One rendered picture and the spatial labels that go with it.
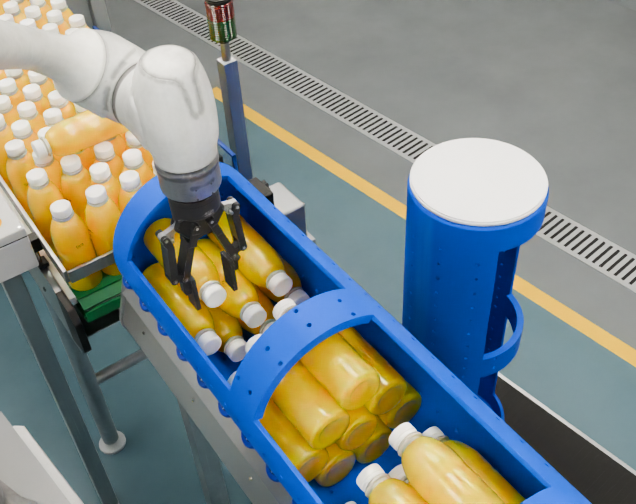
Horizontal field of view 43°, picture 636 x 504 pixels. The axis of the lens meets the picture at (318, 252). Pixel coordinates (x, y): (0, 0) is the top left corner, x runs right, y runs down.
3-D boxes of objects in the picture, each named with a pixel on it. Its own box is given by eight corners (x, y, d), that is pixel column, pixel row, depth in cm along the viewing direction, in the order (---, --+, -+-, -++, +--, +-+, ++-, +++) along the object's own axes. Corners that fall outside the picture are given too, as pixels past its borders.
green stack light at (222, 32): (218, 46, 183) (215, 26, 180) (204, 35, 187) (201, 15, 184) (242, 36, 186) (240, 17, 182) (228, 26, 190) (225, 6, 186)
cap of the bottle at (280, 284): (263, 284, 135) (269, 290, 134) (280, 268, 135) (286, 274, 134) (274, 294, 138) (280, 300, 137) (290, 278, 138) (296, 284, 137)
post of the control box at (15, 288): (106, 512, 229) (-9, 258, 159) (101, 501, 231) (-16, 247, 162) (119, 504, 230) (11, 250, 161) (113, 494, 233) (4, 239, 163)
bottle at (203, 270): (137, 250, 145) (187, 311, 133) (148, 216, 142) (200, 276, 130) (171, 249, 149) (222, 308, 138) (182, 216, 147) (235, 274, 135)
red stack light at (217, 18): (215, 25, 180) (213, 9, 177) (201, 15, 184) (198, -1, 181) (240, 16, 182) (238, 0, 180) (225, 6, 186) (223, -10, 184)
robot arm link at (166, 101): (239, 151, 113) (181, 115, 120) (225, 52, 102) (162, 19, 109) (177, 188, 108) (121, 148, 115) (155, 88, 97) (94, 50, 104)
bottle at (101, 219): (120, 248, 175) (100, 181, 162) (141, 263, 171) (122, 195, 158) (94, 266, 171) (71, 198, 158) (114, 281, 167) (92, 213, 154)
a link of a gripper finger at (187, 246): (202, 225, 120) (194, 226, 119) (191, 285, 126) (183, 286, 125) (190, 211, 122) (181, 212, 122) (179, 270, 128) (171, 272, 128)
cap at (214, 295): (197, 302, 134) (203, 309, 133) (205, 283, 132) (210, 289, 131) (217, 301, 137) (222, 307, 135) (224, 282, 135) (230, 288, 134)
